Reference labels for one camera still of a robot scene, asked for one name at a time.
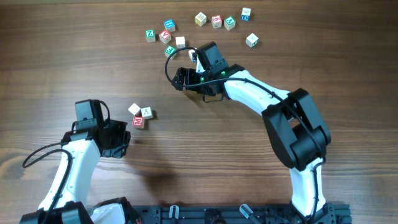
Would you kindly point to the green N letter block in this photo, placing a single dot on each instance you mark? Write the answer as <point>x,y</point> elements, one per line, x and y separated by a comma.
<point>229,23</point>

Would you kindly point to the letter A wooden block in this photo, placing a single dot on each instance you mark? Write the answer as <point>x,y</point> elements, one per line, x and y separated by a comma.
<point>147,113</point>

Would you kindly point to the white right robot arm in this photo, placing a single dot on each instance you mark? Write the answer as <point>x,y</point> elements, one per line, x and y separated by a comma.
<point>297,132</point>

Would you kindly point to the red M letter block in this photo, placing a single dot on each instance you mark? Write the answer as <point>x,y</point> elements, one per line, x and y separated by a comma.
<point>138,122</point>

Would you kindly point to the yellow sided wooden block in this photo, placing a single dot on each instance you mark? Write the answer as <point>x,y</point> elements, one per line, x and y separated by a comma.
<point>200,19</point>

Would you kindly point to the plain top wooden block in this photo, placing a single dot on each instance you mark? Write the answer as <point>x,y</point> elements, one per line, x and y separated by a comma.
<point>180,42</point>

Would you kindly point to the blue top wooden block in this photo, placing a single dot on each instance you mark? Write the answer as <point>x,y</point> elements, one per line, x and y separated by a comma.
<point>169,25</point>

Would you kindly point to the blue sided far block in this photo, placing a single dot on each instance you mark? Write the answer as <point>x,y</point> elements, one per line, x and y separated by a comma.
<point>246,14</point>

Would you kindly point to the white block green side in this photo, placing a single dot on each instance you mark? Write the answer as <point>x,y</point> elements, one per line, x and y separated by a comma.
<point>252,40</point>

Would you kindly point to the red V letter block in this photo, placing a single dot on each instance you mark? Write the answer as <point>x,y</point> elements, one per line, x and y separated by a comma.
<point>165,36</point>

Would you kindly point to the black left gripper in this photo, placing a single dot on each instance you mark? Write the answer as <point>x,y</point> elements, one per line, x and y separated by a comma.
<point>117,139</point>

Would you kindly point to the animal picture red block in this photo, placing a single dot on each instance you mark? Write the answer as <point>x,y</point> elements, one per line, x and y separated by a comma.
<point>135,110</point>

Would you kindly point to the red 6 number block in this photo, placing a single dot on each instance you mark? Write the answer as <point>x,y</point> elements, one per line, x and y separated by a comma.
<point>216,21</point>

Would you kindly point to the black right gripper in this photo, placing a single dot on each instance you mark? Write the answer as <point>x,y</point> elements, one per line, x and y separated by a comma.
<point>185,79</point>

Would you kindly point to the green Z letter block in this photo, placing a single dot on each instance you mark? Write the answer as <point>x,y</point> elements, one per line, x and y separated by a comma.
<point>150,35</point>

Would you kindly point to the white block blue side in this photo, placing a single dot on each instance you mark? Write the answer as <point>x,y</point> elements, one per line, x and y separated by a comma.
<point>193,55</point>

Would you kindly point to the green E letter block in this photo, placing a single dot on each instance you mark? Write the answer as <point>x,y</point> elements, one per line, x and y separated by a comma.
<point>170,51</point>

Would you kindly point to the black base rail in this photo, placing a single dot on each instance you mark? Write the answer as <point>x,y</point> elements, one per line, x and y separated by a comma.
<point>269,214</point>

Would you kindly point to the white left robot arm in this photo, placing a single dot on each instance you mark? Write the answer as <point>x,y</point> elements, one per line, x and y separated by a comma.
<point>81,150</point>

